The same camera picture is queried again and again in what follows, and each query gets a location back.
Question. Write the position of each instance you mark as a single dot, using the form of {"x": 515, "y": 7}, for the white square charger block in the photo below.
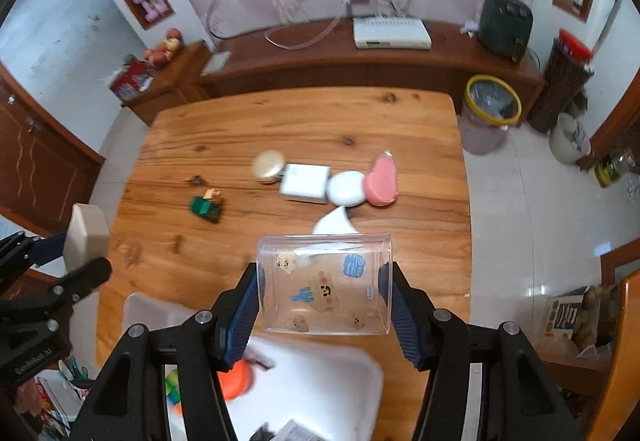
{"x": 305, "y": 182}

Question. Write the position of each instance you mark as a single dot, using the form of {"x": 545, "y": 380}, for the orange round disc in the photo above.
{"x": 237, "y": 381}

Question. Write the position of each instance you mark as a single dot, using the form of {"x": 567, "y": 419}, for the wooden chair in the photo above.
{"x": 589, "y": 341}

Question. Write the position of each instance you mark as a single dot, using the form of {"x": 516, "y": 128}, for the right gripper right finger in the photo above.
{"x": 410, "y": 310}

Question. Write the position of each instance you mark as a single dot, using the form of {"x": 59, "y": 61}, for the pink bin yellow rim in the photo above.
{"x": 490, "y": 107}

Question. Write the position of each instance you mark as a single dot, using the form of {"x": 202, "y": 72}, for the colourful rubik cube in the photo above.
{"x": 172, "y": 390}

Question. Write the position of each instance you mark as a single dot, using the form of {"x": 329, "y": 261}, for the white bucket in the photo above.
{"x": 568, "y": 141}

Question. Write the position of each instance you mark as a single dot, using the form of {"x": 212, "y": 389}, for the pink heart-shaped case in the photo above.
{"x": 380, "y": 185}

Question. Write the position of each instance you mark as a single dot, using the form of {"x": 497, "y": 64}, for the beige block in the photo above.
{"x": 87, "y": 237}

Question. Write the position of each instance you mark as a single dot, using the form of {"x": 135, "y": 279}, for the fruit pile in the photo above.
{"x": 165, "y": 50}

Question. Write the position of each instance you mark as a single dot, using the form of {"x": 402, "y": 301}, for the white plastic storage bin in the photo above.
{"x": 332, "y": 392}

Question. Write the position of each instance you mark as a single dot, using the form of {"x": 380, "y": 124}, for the white handheld scanner device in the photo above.
{"x": 336, "y": 222}

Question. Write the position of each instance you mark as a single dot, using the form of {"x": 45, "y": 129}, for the dark green air fryer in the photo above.
{"x": 505, "y": 27}

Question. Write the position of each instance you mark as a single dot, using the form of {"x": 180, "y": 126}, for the white egg-shaped device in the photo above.
{"x": 345, "y": 189}

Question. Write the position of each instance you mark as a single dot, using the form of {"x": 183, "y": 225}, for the dark wicker basket red lid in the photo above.
{"x": 568, "y": 69}

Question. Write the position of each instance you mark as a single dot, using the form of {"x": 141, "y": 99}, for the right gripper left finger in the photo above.
{"x": 235, "y": 313}

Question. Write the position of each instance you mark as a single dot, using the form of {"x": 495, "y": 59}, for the clear plastic sticker box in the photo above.
{"x": 325, "y": 285}

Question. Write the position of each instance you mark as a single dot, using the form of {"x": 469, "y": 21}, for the small wooden side cabinet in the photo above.
{"x": 174, "y": 85}

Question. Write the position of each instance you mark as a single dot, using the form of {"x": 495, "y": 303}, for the white router box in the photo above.
{"x": 391, "y": 33}

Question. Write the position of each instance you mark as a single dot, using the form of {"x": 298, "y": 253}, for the gold round compact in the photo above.
{"x": 268, "y": 166}

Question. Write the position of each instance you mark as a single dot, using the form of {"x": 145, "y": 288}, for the red gift box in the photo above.
{"x": 130, "y": 80}

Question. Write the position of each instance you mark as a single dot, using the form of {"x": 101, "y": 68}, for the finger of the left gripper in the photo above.
{"x": 47, "y": 250}
{"x": 81, "y": 283}

